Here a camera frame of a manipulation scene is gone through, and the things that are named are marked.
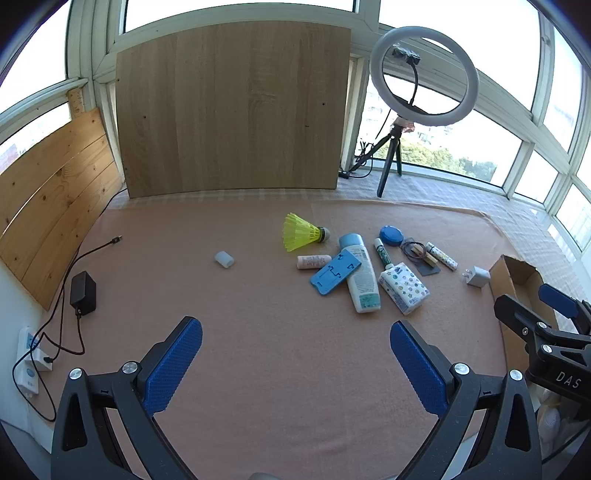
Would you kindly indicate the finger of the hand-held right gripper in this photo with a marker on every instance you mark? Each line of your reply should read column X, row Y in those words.
column 561, row 300
column 517, row 314

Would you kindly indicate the pine plank panel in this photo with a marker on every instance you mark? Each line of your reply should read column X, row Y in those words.
column 51, row 198

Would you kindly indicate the light blue tube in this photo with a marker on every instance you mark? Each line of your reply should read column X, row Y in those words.
column 364, row 286

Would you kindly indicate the blue phone stand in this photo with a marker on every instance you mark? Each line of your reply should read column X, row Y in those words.
column 328, row 277

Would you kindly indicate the patterned tissue pack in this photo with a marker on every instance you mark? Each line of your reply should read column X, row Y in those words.
column 404, row 288

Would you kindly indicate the black tripod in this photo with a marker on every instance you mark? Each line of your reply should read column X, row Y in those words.
column 387, row 170

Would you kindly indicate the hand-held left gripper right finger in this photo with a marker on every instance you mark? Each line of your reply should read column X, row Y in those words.
column 415, row 369

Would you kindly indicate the cardboard box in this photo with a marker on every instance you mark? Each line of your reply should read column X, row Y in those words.
column 515, row 272

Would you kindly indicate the checkered grey cloth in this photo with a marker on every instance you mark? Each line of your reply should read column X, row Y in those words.
column 438, row 194

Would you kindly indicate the large light wooden board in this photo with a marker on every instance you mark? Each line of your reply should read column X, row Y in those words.
column 231, row 106

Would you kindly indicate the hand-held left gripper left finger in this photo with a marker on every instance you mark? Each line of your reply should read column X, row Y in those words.
column 175, row 364

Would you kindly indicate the patterned white lighter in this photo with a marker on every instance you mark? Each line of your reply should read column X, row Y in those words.
column 442, row 257

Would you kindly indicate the person's right hand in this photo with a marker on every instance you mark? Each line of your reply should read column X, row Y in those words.
column 550, row 420

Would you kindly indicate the wooden clothespin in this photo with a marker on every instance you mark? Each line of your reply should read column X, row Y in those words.
column 421, row 251

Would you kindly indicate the small white lotion bottle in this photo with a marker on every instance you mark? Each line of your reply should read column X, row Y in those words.
column 311, row 262

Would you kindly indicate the white power strip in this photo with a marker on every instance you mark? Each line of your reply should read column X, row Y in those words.
column 28, row 364

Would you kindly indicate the small translucent white cap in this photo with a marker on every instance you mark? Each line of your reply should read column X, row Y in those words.
column 224, row 259

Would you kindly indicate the green glue stick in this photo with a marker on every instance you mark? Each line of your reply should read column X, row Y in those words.
column 382, row 254

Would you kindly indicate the black power adapter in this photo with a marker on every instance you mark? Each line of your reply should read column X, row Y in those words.
column 83, row 293

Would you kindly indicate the dark grey card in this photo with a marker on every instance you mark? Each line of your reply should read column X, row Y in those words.
column 427, row 270

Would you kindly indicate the white wall charger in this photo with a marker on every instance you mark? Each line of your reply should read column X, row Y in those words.
column 480, row 277

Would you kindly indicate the blue round lid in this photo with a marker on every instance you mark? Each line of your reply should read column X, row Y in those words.
column 391, row 235

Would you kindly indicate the yellow shuttlecock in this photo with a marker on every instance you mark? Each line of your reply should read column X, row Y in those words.
column 300, row 230

